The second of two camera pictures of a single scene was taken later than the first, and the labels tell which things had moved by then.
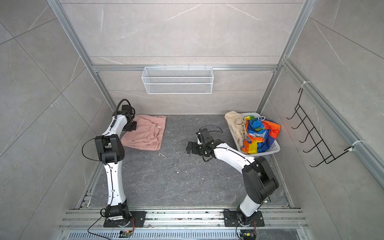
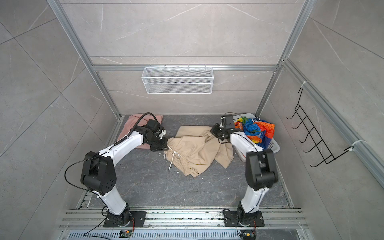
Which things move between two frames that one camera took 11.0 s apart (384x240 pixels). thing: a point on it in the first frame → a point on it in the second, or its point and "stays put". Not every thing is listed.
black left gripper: [133, 128] → [164, 147]
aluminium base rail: [183, 224] stays put
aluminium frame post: [59, 9] stays put
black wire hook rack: [322, 150] stays put
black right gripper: [194, 151] → [212, 130]
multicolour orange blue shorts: [261, 134] stays put
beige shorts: [237, 122] → [194, 148]
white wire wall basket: [178, 80] stays put
